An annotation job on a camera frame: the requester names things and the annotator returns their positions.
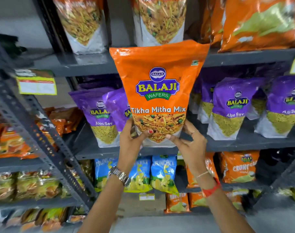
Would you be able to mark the person's left hand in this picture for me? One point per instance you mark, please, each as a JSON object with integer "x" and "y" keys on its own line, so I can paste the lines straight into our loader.
{"x": 128, "y": 152}

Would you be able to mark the person's right hand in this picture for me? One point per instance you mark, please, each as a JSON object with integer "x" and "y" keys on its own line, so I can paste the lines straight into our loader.
{"x": 192, "y": 152}

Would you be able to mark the person's left thumb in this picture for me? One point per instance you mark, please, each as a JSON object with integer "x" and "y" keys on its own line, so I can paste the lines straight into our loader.
{"x": 145, "y": 135}

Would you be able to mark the person's right thumb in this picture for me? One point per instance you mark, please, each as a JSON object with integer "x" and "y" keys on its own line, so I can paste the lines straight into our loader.
{"x": 174, "y": 139}

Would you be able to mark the large orange mix snack packet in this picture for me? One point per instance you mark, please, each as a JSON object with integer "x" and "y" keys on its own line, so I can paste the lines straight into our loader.
{"x": 159, "y": 82}

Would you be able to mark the person's right forearm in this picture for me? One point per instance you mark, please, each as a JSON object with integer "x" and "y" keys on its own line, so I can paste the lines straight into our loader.
{"x": 225, "y": 211}

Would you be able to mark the person's left forearm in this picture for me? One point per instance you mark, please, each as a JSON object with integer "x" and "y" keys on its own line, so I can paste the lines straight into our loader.
{"x": 106, "y": 206}

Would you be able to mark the small white shelf label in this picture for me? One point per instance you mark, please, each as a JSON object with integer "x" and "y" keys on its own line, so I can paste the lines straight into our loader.
{"x": 179, "y": 156}
{"x": 146, "y": 196}

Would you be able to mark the blue chips packet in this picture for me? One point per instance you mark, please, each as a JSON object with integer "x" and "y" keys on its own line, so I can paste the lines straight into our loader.
{"x": 163, "y": 172}
{"x": 102, "y": 169}
{"x": 140, "y": 177}

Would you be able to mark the orange puffs packet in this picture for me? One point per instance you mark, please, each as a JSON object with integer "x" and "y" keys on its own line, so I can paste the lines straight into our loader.
{"x": 211, "y": 164}
{"x": 236, "y": 198}
{"x": 197, "y": 200}
{"x": 239, "y": 167}
{"x": 177, "y": 203}

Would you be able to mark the silver metal wristwatch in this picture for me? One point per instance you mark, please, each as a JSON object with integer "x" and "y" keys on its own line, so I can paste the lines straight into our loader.
{"x": 119, "y": 175}

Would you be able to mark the red thread wristband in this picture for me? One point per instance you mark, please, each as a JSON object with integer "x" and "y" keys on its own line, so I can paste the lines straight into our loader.
{"x": 211, "y": 189}

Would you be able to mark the row of purple snack packets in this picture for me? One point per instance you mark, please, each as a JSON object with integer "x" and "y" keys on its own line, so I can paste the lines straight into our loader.
{"x": 235, "y": 104}

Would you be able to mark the heap of orange brown packets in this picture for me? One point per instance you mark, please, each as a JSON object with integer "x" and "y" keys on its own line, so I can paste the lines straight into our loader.
{"x": 60, "y": 121}

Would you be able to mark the dark grey metal shelf rack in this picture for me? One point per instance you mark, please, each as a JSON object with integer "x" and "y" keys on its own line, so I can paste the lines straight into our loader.
{"x": 77, "y": 63}

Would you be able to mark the orange white mix snack packet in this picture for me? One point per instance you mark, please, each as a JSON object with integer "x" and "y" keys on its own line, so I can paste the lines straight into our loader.
{"x": 162, "y": 19}
{"x": 82, "y": 24}

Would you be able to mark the orange packet with green patch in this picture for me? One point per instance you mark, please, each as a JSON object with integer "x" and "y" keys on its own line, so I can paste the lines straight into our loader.
{"x": 261, "y": 24}
{"x": 214, "y": 21}

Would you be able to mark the grey slotted-angle side rack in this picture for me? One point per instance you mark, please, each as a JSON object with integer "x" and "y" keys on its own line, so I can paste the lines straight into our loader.
{"x": 21, "y": 111}

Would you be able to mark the row of clear yellow-green packets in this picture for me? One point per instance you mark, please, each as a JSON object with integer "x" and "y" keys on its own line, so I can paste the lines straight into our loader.
{"x": 26, "y": 185}

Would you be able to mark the yellow green packets group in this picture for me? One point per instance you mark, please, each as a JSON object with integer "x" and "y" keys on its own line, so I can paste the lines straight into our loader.
{"x": 293, "y": 193}

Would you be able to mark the pile of orange noodle packets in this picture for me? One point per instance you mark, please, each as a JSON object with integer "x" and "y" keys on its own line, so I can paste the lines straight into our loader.
{"x": 9, "y": 143}

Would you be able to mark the row of mixed colourful packets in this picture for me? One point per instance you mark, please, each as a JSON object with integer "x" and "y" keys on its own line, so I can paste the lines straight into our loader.
{"x": 35, "y": 219}

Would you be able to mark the black object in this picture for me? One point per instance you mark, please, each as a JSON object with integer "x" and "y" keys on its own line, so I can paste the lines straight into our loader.
{"x": 6, "y": 46}

